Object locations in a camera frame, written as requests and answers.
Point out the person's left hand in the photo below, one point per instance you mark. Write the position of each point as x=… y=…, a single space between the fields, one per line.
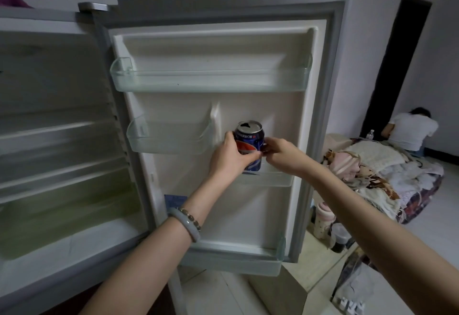
x=226 y=164

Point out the beige cube cabinet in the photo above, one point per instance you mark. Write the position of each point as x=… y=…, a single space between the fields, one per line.
x=279 y=297

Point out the small clear bottle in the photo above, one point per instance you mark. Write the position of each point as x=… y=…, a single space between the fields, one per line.
x=370 y=134

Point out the blue Pepsi can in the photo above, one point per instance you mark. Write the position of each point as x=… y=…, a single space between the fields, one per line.
x=251 y=142

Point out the person's right forearm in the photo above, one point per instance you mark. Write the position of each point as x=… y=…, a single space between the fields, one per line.
x=376 y=239

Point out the cream sofa dark armrest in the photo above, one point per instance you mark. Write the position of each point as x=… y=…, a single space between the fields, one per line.
x=335 y=142

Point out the pale jade bangle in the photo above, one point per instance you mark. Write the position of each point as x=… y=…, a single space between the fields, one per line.
x=188 y=227

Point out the person's right hand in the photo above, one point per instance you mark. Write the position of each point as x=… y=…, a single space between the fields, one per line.
x=290 y=158

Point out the pink lid bottle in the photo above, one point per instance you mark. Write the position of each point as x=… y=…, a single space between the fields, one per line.
x=324 y=221

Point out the dark red refrigerator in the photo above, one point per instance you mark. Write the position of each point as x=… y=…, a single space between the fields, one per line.
x=233 y=210

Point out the person's left forearm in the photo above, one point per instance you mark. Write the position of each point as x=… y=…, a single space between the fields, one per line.
x=150 y=264

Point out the white power strip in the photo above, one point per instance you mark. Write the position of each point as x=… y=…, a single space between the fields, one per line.
x=349 y=305

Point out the long clear door shelf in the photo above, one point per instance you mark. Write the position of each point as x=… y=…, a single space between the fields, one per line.
x=211 y=81
x=233 y=264

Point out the dark door frame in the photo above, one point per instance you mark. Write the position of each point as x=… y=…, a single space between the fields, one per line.
x=394 y=67

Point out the pile of clothes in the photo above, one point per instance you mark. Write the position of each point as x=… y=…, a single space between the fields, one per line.
x=380 y=171

